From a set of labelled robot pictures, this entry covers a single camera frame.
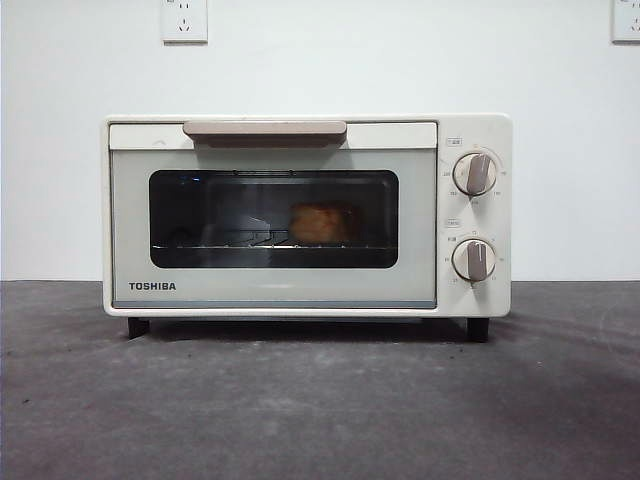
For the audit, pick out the cream Toshiba toaster oven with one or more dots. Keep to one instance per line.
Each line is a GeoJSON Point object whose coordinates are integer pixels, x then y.
{"type": "Point", "coordinates": [475, 130]}

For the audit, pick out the cream oven knob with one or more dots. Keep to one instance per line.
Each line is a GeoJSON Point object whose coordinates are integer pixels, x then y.
{"type": "Point", "coordinates": [474, 260]}
{"type": "Point", "coordinates": [475, 174]}

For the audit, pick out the golden brown bread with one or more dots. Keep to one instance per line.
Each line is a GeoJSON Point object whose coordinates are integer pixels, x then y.
{"type": "Point", "coordinates": [320, 222]}

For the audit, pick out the white wall socket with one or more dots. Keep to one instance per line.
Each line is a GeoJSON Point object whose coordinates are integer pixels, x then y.
{"type": "Point", "coordinates": [627, 22]}
{"type": "Point", "coordinates": [184, 25]}

